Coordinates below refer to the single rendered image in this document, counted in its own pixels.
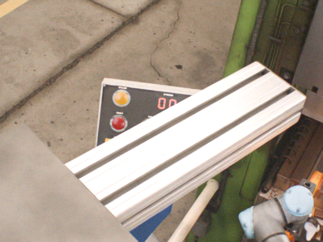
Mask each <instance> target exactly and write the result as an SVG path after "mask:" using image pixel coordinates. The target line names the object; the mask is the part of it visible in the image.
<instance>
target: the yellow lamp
mask: <svg viewBox="0 0 323 242"><path fill-rule="evenodd" d="M114 99H115V102H116V103H118V104H120V105H123V104H125V103H126V102H127V101H128V96H127V94H126V93H125V92H122V91H121V92H118V93H117V94H116V95H115V97H114Z"/></svg>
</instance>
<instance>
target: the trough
mask: <svg viewBox="0 0 323 242"><path fill-rule="evenodd" d="M315 171H318V172H320V173H322V174H323V156H322V158H321V160H320V162H319V164H318V166H317V168H316V170H315ZM314 173H315V172H314ZM313 175H314V174H313ZM322 179H323V176H322ZM322 179H321V181H322ZM310 181H311V180H310ZM321 181H320V183H321ZM320 183H319V185H320ZM319 185H318V187H319ZM318 187H317V189H318ZM317 189H316V190H317Z"/></svg>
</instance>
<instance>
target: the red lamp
mask: <svg viewBox="0 0 323 242"><path fill-rule="evenodd" d="M112 126H113V128H115V129H117V130H121V129H123V128H124V127H125V121H124V119H123V118H122V117H115V118H114V119H113V120H112Z"/></svg>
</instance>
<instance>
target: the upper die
mask: <svg viewBox="0 0 323 242"><path fill-rule="evenodd" d="M317 90H318V88H316V87H315V86H313V89H312V90H311V91H310V90H307V93H306V97H307V99H306V102H305V105H304V108H303V111H302V114H304V115H307V116H309V117H310V118H312V119H315V120H317V121H319V122H322V123H323V96H322V95H319V94H317Z"/></svg>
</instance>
